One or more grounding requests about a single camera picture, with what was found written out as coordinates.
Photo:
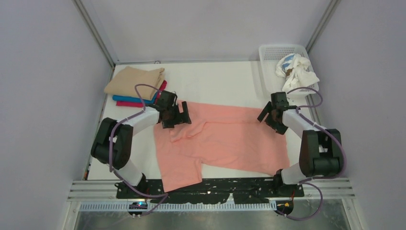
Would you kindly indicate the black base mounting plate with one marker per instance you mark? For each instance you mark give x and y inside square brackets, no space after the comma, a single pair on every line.
[252,190]

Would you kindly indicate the salmon pink t-shirt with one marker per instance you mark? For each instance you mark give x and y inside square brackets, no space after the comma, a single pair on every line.
[221,136]

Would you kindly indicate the blue folded t-shirt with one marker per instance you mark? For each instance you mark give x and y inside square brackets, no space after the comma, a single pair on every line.
[133,99]

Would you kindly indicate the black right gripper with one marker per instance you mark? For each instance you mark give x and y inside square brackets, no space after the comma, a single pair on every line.
[273,116]

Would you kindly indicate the white crumpled t-shirt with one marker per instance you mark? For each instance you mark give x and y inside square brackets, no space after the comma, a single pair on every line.
[294,68]

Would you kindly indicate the white slotted cable duct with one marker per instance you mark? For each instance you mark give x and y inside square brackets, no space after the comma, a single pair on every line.
[146,206]

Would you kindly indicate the white plastic basket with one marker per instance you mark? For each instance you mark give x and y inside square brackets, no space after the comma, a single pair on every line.
[270,55]

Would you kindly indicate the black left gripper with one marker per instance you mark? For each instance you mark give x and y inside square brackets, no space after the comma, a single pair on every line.
[174,117]

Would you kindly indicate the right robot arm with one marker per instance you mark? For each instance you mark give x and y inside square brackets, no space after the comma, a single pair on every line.
[321,154]

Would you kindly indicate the beige folded t-shirt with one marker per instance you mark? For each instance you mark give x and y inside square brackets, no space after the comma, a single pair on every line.
[132,82]

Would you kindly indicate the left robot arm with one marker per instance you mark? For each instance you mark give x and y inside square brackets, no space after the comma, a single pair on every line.
[113,142]

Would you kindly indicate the magenta folded t-shirt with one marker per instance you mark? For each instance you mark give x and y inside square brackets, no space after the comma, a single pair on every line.
[127,104]

